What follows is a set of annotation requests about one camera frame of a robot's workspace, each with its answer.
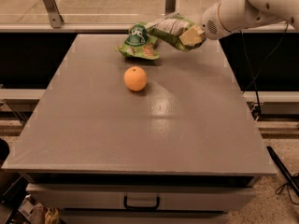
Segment middle metal railing bracket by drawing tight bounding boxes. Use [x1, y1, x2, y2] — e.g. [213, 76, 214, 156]
[164, 0, 178, 17]

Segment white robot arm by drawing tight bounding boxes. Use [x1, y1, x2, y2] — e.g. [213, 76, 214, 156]
[179, 0, 299, 46]

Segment black cable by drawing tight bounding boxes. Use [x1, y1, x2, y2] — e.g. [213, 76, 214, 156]
[239, 21, 290, 117]

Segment grey drawer with black handle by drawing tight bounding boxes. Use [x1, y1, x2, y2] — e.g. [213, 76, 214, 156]
[26, 184, 255, 212]

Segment green rice chip bag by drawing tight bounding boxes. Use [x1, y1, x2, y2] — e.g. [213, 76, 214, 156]
[116, 23, 159, 60]

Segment left metal railing bracket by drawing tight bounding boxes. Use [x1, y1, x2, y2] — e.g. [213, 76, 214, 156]
[42, 0, 64, 28]

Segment orange fruit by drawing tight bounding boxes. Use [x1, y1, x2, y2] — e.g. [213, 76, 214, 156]
[123, 66, 148, 91]

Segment snack packages on lower shelf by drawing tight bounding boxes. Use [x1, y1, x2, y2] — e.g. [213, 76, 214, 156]
[18, 195, 61, 224]

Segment metal railing bracket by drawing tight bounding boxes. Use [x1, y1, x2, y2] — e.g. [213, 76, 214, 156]
[164, 0, 178, 17]
[42, 0, 64, 28]

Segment black bar on floor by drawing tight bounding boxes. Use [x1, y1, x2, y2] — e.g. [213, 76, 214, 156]
[267, 146, 299, 197]

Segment green jalapeno chip bag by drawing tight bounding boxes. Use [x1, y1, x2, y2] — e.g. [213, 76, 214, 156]
[145, 15, 206, 51]

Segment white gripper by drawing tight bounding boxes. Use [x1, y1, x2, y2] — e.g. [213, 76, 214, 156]
[179, 3, 232, 46]

